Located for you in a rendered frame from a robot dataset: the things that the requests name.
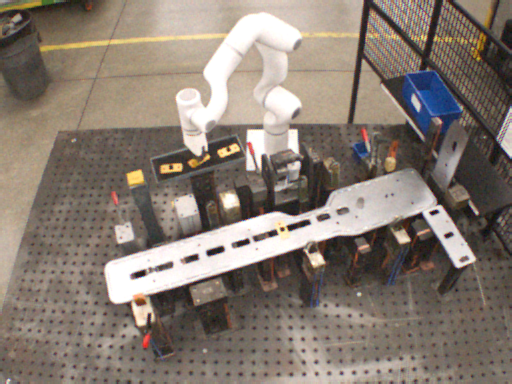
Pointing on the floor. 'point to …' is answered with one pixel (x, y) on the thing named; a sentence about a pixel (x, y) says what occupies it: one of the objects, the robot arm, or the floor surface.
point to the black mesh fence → (443, 71)
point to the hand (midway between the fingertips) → (198, 155)
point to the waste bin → (21, 55)
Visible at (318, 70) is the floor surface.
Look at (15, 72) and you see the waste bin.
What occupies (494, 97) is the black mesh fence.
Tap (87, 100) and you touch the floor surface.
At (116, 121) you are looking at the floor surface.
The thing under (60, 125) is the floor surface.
